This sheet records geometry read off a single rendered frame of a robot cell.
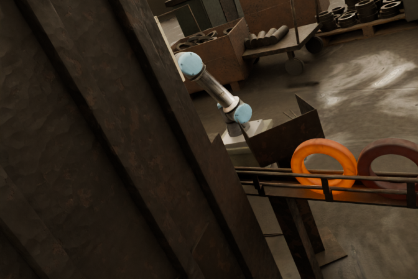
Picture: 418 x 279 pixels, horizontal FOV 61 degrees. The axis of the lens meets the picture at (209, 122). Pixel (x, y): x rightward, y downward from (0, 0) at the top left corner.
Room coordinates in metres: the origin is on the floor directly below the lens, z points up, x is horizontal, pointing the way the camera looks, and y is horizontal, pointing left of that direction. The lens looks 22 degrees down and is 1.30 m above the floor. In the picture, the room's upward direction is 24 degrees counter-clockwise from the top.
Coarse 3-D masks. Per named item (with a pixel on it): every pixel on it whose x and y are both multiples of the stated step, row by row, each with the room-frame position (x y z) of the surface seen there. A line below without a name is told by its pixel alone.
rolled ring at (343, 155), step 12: (300, 144) 0.89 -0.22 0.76; (312, 144) 0.84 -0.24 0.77; (324, 144) 0.83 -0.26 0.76; (336, 144) 0.82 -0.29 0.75; (300, 156) 0.87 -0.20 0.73; (336, 156) 0.81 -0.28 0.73; (348, 156) 0.79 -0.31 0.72; (300, 168) 0.88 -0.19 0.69; (348, 168) 0.79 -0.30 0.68; (300, 180) 0.88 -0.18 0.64; (312, 180) 0.87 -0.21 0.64; (336, 180) 0.84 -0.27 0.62; (348, 180) 0.80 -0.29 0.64; (336, 192) 0.83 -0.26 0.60
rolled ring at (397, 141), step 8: (368, 144) 0.79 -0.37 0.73; (376, 144) 0.76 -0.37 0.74; (384, 144) 0.74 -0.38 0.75; (392, 144) 0.73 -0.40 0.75; (400, 144) 0.72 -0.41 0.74; (408, 144) 0.72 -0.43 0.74; (416, 144) 0.72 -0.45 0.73; (368, 152) 0.76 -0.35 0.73; (376, 152) 0.75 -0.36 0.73; (384, 152) 0.74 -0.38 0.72; (392, 152) 0.73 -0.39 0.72; (400, 152) 0.72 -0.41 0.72; (408, 152) 0.71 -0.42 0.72; (416, 152) 0.70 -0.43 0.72; (360, 160) 0.78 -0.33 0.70; (368, 160) 0.77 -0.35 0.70; (416, 160) 0.70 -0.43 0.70; (360, 168) 0.78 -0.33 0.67; (368, 168) 0.77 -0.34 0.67; (368, 184) 0.78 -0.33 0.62; (376, 184) 0.76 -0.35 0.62; (384, 184) 0.77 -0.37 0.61; (392, 184) 0.76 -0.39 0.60; (400, 184) 0.75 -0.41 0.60; (416, 184) 0.71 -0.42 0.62
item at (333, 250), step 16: (304, 112) 1.27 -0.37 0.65; (240, 128) 1.33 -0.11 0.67; (272, 128) 1.13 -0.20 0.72; (288, 128) 1.13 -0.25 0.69; (304, 128) 1.12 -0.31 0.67; (320, 128) 1.12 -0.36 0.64; (256, 144) 1.13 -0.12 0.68; (272, 144) 1.13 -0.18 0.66; (288, 144) 1.13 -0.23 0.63; (272, 160) 1.13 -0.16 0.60; (288, 160) 1.20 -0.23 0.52; (304, 208) 1.20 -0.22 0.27; (304, 224) 1.20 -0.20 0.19; (320, 240) 1.20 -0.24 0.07; (336, 240) 1.22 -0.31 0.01; (320, 256) 1.18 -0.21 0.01; (336, 256) 1.14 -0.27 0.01
